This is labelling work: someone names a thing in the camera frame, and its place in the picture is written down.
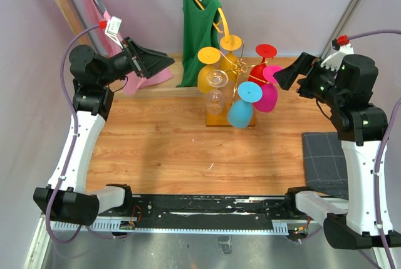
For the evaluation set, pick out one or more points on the black mounting rail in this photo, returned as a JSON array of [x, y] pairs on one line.
[[205, 214]]

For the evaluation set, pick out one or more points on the clear wine glass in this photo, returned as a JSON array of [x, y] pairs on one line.
[[215, 100]]

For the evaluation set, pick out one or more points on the wooden rack base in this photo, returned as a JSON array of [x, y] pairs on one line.
[[216, 120]]

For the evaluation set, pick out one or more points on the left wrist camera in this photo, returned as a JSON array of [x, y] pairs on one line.
[[111, 28]]

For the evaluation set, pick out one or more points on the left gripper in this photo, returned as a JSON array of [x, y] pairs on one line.
[[147, 63]]

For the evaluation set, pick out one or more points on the green tank top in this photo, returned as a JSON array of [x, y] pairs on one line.
[[199, 32]]

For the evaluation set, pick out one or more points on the pink cloth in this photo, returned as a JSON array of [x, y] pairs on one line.
[[95, 12]]

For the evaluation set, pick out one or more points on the blue goblet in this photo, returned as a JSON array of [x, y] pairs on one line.
[[249, 92]]

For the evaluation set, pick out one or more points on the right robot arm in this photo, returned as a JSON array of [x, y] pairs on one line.
[[362, 129]]

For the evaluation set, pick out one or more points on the wooden clothes stand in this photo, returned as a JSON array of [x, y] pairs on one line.
[[156, 24]]

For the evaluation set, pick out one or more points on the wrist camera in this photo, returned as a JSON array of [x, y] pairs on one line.
[[342, 47], [111, 28]]

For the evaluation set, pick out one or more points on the magenta goblet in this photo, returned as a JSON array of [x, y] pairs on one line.
[[269, 98]]

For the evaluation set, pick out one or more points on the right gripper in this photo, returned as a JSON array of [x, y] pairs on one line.
[[286, 76]]

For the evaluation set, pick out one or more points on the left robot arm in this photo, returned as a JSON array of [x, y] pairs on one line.
[[64, 198]]

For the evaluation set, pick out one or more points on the yellow goblet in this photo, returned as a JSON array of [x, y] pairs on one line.
[[229, 43], [207, 56]]

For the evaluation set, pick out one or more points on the dark grey checked cloth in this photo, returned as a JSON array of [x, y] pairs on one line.
[[324, 164]]

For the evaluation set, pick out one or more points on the gold wire glass rack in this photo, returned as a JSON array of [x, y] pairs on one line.
[[240, 68]]

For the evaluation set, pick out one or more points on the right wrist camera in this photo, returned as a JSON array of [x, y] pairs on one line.
[[342, 47]]

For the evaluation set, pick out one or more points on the red goblet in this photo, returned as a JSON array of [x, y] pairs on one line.
[[266, 52]]

